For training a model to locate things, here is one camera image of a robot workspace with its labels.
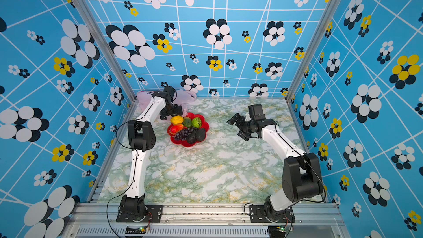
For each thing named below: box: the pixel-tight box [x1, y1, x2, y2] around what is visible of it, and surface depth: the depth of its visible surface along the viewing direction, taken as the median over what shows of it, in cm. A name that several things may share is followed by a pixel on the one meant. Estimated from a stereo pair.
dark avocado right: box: [194, 127, 206, 142], surface depth 96 cm
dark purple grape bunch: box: [174, 127, 198, 141], surface depth 98 cm
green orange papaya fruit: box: [182, 116, 193, 128], surface depth 98 cm
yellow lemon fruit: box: [170, 115, 184, 126], surface depth 101 cm
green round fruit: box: [191, 117, 202, 129], surface depth 101 cm
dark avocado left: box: [186, 130, 197, 144], surface depth 96 cm
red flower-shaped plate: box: [167, 112, 210, 148], surface depth 98 cm
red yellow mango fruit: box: [169, 123, 184, 135], surface depth 96 cm
